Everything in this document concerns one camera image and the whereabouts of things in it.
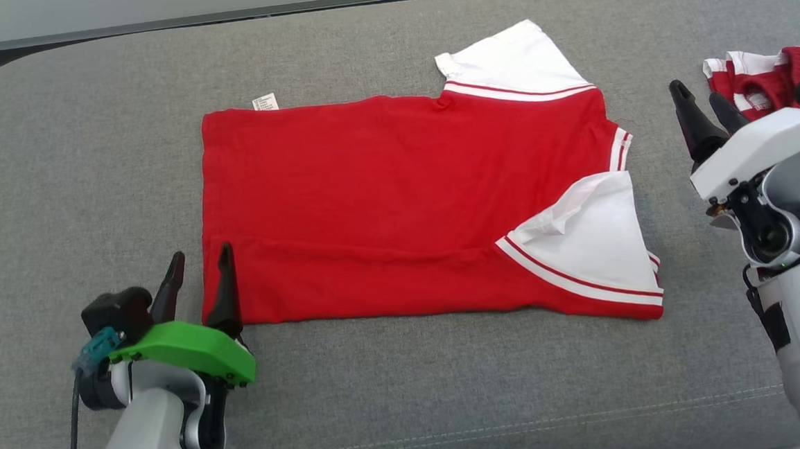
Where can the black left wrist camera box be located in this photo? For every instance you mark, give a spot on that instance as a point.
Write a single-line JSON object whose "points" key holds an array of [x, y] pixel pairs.
{"points": [[117, 314]]}

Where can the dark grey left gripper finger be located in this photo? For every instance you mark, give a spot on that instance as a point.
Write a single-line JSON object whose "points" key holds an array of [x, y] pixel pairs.
{"points": [[168, 294], [225, 297]]}

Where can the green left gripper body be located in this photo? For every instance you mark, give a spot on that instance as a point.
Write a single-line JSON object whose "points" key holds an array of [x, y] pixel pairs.
{"points": [[192, 348]]}

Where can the red basketball jersey white trim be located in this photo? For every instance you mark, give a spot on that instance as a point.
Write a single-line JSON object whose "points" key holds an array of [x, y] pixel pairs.
{"points": [[766, 84]]}

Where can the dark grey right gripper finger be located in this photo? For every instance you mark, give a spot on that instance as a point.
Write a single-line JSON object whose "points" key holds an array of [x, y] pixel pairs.
{"points": [[698, 130], [728, 117]]}

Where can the grey fabric sofa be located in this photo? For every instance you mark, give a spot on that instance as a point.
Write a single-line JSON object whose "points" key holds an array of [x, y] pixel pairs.
{"points": [[382, 392]]}

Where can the red t-shirt white sleeves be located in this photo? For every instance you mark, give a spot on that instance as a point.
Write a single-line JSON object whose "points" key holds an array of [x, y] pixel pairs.
{"points": [[406, 203]]}

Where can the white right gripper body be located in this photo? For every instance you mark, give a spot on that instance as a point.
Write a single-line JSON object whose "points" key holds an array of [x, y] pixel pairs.
{"points": [[763, 147]]}

